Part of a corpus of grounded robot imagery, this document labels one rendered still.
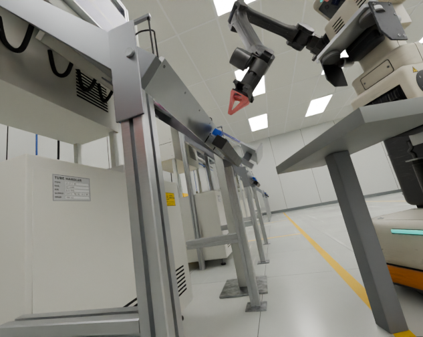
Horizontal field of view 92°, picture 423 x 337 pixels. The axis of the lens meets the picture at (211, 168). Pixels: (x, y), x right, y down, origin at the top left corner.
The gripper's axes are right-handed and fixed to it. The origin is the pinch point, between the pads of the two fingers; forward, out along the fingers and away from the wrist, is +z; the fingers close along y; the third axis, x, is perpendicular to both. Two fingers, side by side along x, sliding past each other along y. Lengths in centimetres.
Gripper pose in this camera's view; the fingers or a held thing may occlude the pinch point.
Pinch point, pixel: (230, 112)
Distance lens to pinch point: 74.8
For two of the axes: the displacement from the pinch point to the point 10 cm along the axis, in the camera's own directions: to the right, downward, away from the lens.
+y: -3.0, -1.5, -9.4
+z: -5.4, 8.4, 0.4
